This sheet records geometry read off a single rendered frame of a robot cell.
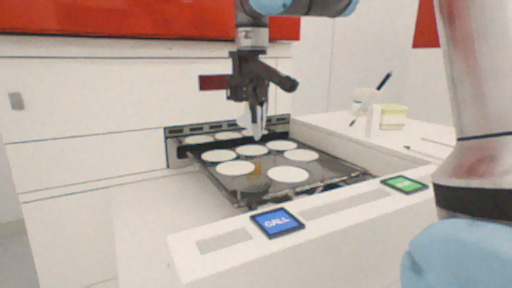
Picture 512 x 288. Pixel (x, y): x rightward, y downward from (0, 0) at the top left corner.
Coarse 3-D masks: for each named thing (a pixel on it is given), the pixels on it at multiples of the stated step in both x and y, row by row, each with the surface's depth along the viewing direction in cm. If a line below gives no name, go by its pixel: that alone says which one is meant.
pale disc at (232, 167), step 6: (228, 162) 80; (234, 162) 80; (240, 162) 80; (246, 162) 80; (216, 168) 76; (222, 168) 76; (228, 168) 76; (234, 168) 75; (240, 168) 75; (246, 168) 75; (252, 168) 75; (228, 174) 72; (234, 174) 72; (240, 174) 72
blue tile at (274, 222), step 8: (264, 216) 41; (272, 216) 41; (280, 216) 41; (288, 216) 41; (264, 224) 39; (272, 224) 39; (280, 224) 39; (288, 224) 39; (296, 224) 39; (272, 232) 37
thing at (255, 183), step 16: (256, 144) 96; (208, 160) 81; (240, 160) 81; (256, 160) 82; (272, 160) 82; (288, 160) 81; (304, 160) 81; (320, 160) 82; (336, 160) 81; (224, 176) 71; (240, 176) 71; (256, 176) 71; (320, 176) 71; (336, 176) 71; (240, 192) 62; (256, 192) 62; (272, 192) 63
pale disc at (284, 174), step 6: (276, 168) 75; (282, 168) 75; (288, 168) 75; (294, 168) 76; (270, 174) 71; (276, 174) 72; (282, 174) 72; (288, 174) 72; (294, 174) 72; (300, 174) 72; (306, 174) 72; (282, 180) 68; (288, 180) 68; (294, 180) 68; (300, 180) 68
